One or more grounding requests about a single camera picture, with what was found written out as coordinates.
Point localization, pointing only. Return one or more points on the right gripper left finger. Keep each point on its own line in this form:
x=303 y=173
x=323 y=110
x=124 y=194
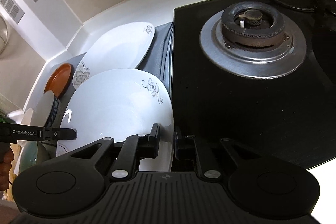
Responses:
x=128 y=154

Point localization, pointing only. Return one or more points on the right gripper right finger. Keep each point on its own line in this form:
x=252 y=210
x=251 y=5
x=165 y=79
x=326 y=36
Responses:
x=186 y=158

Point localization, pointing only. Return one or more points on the cream bowls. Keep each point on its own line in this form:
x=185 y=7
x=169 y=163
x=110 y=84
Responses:
x=26 y=121

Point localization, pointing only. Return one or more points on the turquoise glazed bowl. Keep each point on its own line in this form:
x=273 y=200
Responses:
x=32 y=153

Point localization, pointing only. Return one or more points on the white blue-rimmed bowl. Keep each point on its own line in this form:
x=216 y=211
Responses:
x=44 y=114

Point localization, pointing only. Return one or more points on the white floral plate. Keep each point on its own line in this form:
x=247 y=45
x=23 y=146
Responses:
x=123 y=47
x=120 y=103

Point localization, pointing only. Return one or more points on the brown terracotta plate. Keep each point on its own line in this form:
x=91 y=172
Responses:
x=59 y=81

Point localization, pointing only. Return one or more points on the person left hand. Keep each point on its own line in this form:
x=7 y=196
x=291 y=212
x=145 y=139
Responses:
x=5 y=167

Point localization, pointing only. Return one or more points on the grey drying mat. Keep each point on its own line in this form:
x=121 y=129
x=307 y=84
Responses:
x=158 y=59

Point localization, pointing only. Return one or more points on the black gas stove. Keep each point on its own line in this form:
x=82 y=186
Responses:
x=255 y=76

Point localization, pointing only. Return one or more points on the right grey vent grille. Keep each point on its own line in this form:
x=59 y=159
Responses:
x=13 y=10

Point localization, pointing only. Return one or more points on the wire mesh strainer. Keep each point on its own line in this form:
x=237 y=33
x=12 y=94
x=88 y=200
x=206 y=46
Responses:
x=3 y=34

